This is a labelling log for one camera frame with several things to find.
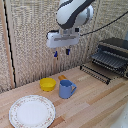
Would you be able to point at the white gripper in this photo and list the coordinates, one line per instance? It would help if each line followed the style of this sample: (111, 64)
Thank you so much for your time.
(62, 39)

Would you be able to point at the small orange object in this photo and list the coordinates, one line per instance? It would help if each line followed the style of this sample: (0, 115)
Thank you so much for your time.
(62, 77)

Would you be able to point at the yellow bowl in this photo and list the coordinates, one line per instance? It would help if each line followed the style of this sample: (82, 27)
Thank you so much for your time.
(47, 83)

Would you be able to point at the blue mug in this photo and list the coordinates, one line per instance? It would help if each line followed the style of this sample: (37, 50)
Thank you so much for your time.
(66, 89)

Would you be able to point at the grey metal rack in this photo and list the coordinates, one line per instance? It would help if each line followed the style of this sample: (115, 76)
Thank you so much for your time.
(113, 55)

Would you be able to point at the white plate with floral rim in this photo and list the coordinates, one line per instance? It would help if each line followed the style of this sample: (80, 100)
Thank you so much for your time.
(32, 112)

